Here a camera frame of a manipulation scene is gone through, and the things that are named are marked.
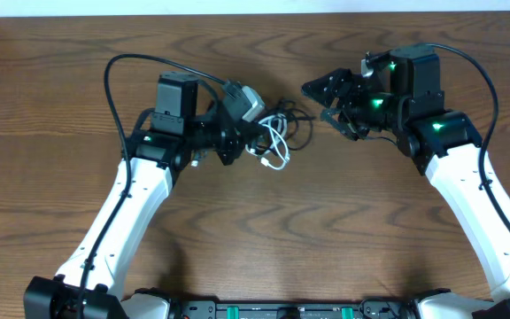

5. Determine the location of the white usb cable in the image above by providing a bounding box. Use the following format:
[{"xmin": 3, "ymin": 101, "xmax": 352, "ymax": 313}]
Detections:
[{"xmin": 244, "ymin": 113, "xmax": 291, "ymax": 172}]

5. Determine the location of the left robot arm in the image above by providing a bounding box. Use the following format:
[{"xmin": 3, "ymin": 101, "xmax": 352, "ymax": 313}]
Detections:
[{"xmin": 23, "ymin": 72, "xmax": 265, "ymax": 318}]

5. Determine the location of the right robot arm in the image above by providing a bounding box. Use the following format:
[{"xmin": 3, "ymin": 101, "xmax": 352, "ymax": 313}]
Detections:
[{"xmin": 301, "ymin": 43, "xmax": 510, "ymax": 318}]

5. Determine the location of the thin black cable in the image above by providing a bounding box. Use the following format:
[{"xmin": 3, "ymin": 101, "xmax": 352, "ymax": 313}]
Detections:
[{"xmin": 254, "ymin": 97, "xmax": 316, "ymax": 152}]

